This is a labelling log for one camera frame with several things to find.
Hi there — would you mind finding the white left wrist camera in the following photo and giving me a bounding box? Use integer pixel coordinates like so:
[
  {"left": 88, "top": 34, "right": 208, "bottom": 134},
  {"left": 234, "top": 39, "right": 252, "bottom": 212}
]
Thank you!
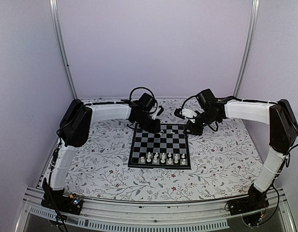
[{"left": 152, "top": 106, "right": 164, "bottom": 120}]

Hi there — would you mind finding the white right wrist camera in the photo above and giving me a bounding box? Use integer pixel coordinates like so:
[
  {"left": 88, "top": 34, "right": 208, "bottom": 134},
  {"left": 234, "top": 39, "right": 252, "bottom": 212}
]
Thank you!
[{"left": 174, "top": 108, "right": 198, "bottom": 123}]

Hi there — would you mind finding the right aluminium frame post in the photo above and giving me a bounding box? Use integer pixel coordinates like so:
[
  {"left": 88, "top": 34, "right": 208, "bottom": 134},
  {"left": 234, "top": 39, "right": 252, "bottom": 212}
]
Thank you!
[{"left": 233, "top": 0, "right": 260, "bottom": 97}]

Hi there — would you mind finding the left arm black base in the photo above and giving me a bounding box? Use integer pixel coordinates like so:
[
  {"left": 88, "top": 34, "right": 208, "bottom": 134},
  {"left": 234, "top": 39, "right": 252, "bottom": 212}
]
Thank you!
[{"left": 41, "top": 178, "right": 83, "bottom": 215}]

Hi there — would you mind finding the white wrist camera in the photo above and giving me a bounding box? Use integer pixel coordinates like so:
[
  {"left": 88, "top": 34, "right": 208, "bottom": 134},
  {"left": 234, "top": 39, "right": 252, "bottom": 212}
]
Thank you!
[
  {"left": 152, "top": 106, "right": 164, "bottom": 120},
  {"left": 174, "top": 108, "right": 198, "bottom": 123}
]

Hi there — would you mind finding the aluminium frame post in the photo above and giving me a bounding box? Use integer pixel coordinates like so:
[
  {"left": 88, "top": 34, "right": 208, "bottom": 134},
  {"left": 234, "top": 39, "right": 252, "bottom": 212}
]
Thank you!
[
  {"left": 233, "top": 0, "right": 260, "bottom": 97},
  {"left": 49, "top": 0, "right": 78, "bottom": 99}
]

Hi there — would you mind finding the black and white chessboard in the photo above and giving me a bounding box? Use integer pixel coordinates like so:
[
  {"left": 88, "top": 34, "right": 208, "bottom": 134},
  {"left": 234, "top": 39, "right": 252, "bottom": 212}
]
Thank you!
[{"left": 128, "top": 124, "right": 191, "bottom": 170}]

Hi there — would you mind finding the aluminium front rail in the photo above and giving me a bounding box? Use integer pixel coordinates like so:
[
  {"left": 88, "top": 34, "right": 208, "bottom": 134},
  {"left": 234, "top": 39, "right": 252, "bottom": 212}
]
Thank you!
[{"left": 14, "top": 187, "right": 298, "bottom": 232}]

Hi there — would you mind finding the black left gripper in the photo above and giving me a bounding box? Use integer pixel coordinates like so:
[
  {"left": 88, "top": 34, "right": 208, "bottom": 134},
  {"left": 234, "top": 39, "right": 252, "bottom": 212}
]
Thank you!
[{"left": 135, "top": 113, "right": 161, "bottom": 134}]

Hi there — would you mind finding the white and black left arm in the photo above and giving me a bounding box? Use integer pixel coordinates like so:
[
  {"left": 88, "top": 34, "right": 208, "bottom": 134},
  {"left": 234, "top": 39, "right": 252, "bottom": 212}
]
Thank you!
[{"left": 43, "top": 93, "right": 164, "bottom": 210}]

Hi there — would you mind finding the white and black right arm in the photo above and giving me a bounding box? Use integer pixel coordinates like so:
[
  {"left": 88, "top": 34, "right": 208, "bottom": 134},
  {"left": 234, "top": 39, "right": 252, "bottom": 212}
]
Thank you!
[{"left": 175, "top": 89, "right": 298, "bottom": 211}]

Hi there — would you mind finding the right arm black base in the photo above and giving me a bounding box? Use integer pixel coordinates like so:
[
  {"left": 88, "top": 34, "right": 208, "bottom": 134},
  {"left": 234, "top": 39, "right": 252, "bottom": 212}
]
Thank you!
[{"left": 225, "top": 186, "right": 269, "bottom": 227}]

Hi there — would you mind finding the floral patterned table mat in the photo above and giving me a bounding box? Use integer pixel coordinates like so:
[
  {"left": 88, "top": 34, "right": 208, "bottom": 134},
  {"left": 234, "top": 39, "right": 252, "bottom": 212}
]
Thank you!
[{"left": 37, "top": 98, "right": 269, "bottom": 203}]

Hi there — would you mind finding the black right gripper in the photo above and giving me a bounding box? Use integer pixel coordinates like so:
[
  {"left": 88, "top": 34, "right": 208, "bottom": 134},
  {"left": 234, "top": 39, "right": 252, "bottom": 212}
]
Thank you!
[{"left": 184, "top": 110, "right": 218, "bottom": 136}]

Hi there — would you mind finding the left aluminium frame post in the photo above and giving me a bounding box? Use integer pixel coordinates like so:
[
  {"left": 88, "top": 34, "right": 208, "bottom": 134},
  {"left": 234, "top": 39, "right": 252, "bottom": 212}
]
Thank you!
[{"left": 49, "top": 0, "right": 78, "bottom": 99}]

